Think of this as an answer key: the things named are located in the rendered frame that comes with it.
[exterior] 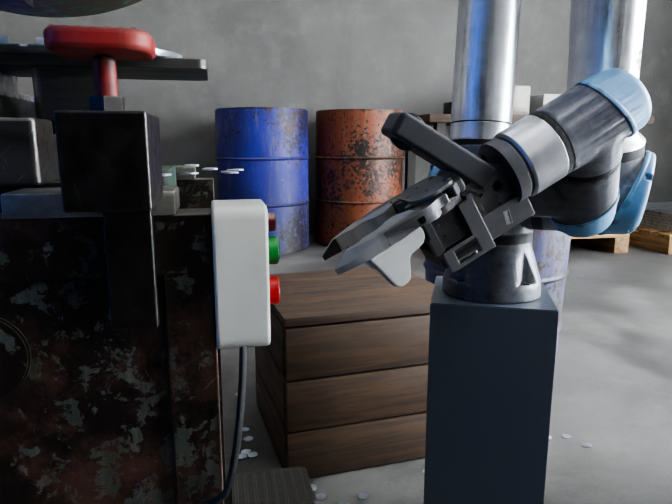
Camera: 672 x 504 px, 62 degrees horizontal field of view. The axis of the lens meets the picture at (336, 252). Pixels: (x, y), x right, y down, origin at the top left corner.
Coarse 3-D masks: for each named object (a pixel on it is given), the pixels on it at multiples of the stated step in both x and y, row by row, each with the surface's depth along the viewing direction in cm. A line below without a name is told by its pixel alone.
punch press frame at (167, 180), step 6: (162, 168) 83; (168, 168) 83; (174, 168) 91; (174, 174) 90; (168, 180) 79; (174, 180) 90; (0, 186) 53; (6, 186) 53; (12, 186) 53; (18, 186) 53; (24, 186) 54; (30, 186) 54; (36, 186) 54; (42, 186) 54; (48, 186) 54; (54, 186) 54; (60, 186) 54; (0, 192) 53; (6, 192) 53; (0, 198) 53; (0, 204) 53; (0, 210) 53
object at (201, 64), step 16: (0, 64) 63; (16, 64) 63; (32, 64) 63; (48, 64) 63; (64, 64) 63; (80, 64) 64; (128, 64) 65; (144, 64) 65; (160, 64) 65; (176, 64) 66; (192, 64) 66; (32, 80) 65; (48, 80) 65; (64, 80) 65; (80, 80) 66; (192, 80) 79; (48, 96) 65; (64, 96) 66; (80, 96) 66; (48, 112) 66
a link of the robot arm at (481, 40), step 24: (480, 0) 67; (504, 0) 66; (480, 24) 67; (504, 24) 67; (456, 48) 70; (480, 48) 67; (504, 48) 67; (456, 72) 70; (480, 72) 67; (504, 72) 67; (456, 96) 70; (480, 96) 68; (504, 96) 68; (456, 120) 70; (480, 120) 68; (504, 120) 68; (480, 144) 68; (432, 168) 72
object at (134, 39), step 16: (48, 32) 37; (64, 32) 37; (80, 32) 37; (96, 32) 38; (112, 32) 38; (128, 32) 38; (144, 32) 39; (48, 48) 38; (64, 48) 38; (80, 48) 38; (96, 48) 38; (112, 48) 38; (128, 48) 38; (144, 48) 39; (96, 64) 40; (112, 64) 40; (96, 80) 40; (112, 80) 41
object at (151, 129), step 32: (96, 96) 40; (64, 128) 38; (96, 128) 39; (128, 128) 39; (64, 160) 39; (96, 160) 39; (128, 160) 39; (160, 160) 48; (64, 192) 39; (96, 192) 39; (128, 192) 40; (160, 192) 47; (128, 224) 48; (128, 256) 49; (128, 288) 49; (128, 320) 50
